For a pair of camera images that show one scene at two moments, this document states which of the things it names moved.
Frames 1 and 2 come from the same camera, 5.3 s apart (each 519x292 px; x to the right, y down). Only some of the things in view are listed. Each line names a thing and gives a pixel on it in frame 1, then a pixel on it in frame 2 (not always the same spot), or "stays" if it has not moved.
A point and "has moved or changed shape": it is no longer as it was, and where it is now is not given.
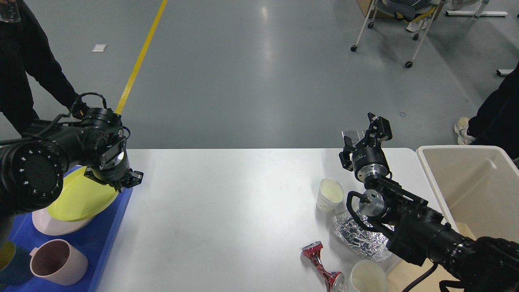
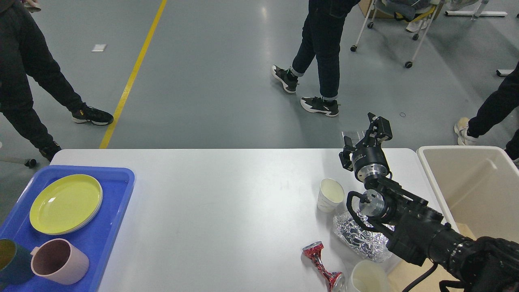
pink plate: (47, 224) -> (101, 195)
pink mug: (57, 260) stays
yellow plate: (81, 197) has moved or changed shape
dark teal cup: (15, 269) stays
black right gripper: (368, 159) stays
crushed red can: (335, 280) stays
